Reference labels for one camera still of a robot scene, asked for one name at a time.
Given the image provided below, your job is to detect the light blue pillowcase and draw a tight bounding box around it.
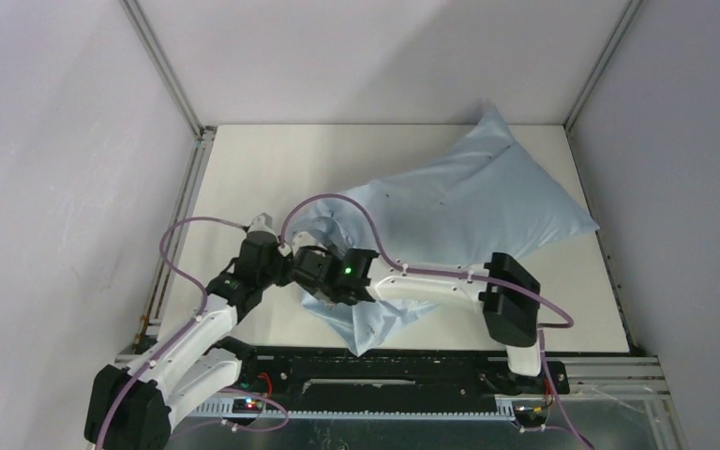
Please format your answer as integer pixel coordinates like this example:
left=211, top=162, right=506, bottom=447
left=290, top=105, right=601, bottom=358

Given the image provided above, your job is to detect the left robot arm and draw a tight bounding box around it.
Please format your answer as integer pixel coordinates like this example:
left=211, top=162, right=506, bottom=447
left=83, top=231, right=289, bottom=449

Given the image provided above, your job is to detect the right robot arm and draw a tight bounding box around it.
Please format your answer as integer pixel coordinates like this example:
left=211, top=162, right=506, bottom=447
left=287, top=246, right=546, bottom=392

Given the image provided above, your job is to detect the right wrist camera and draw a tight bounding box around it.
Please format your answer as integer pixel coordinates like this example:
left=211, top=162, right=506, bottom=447
left=277, top=244, right=293, bottom=258

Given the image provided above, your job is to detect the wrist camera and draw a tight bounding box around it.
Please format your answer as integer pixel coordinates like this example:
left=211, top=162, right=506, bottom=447
left=277, top=244, right=293, bottom=258
left=246, top=213, right=278, bottom=244

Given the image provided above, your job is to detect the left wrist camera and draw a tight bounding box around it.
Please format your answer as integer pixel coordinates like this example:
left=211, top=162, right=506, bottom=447
left=246, top=213, right=278, bottom=244

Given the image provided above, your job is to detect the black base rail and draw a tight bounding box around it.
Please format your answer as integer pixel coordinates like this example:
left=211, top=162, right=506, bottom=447
left=235, top=346, right=570, bottom=415

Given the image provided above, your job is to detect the grey cable duct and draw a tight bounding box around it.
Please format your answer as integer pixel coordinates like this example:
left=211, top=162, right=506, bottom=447
left=198, top=397, right=523, bottom=424

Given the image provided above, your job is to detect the left aluminium frame post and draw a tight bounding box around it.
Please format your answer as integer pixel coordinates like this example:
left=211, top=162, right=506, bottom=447
left=119, top=0, right=204, bottom=138

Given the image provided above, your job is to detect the aluminium frame post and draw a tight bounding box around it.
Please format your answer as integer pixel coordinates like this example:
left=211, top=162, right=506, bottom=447
left=119, top=0, right=204, bottom=138
left=562, top=0, right=645, bottom=134

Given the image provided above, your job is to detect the right aluminium frame post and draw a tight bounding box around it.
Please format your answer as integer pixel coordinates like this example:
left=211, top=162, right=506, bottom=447
left=562, top=0, right=645, bottom=134

